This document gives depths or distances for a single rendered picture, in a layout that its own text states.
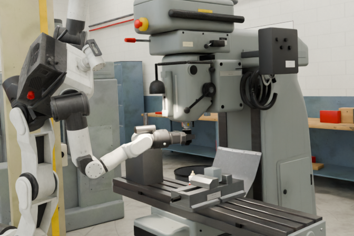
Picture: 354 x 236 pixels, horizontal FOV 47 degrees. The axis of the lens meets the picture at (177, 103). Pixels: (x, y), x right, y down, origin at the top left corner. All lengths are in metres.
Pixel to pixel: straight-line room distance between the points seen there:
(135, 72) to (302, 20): 4.21
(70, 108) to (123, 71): 7.48
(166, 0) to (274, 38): 0.51
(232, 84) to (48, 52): 0.87
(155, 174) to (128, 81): 7.11
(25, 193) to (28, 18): 1.72
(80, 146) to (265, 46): 0.92
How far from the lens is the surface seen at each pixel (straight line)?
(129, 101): 9.28
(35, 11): 3.51
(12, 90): 2.17
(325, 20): 6.43
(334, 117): 5.68
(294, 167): 2.33
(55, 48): 1.90
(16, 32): 3.43
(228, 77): 2.02
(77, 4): 2.06
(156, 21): 1.80
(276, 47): 1.91
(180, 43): 1.83
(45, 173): 2.16
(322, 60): 6.43
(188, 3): 1.88
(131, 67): 9.33
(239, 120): 2.25
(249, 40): 2.17
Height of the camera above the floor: 1.50
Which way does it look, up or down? 3 degrees down
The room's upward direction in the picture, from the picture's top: 2 degrees counter-clockwise
